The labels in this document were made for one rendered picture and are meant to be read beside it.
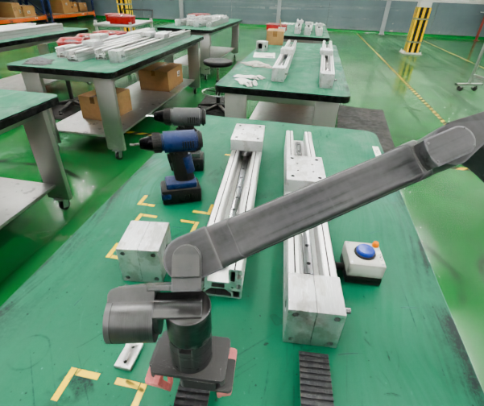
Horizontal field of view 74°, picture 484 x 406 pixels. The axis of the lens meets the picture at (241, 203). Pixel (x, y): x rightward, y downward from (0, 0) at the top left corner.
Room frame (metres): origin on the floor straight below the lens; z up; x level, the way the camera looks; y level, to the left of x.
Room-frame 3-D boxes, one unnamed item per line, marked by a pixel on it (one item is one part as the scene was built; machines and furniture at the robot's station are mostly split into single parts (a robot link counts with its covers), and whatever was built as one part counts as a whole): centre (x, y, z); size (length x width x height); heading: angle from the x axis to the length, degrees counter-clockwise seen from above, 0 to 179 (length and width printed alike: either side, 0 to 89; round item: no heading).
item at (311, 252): (0.85, -0.18, 0.82); 0.80 x 0.10 x 0.09; 175
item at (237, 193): (0.87, 0.01, 0.82); 0.80 x 0.10 x 0.09; 175
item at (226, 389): (0.26, 0.04, 0.85); 0.07 x 0.07 x 0.09; 85
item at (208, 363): (0.26, 0.06, 0.92); 0.10 x 0.07 x 0.07; 85
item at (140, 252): (0.55, 0.20, 0.83); 0.11 x 0.10 x 0.10; 89
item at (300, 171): (0.85, -0.18, 0.87); 0.16 x 0.11 x 0.07; 175
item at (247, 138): (1.12, -0.02, 0.87); 0.16 x 0.11 x 0.07; 175
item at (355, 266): (0.56, -0.28, 0.81); 0.10 x 0.08 x 0.06; 85
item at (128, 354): (0.33, 0.19, 0.78); 0.05 x 0.03 x 0.01; 169
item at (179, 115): (1.06, 0.23, 0.89); 0.20 x 0.08 x 0.22; 94
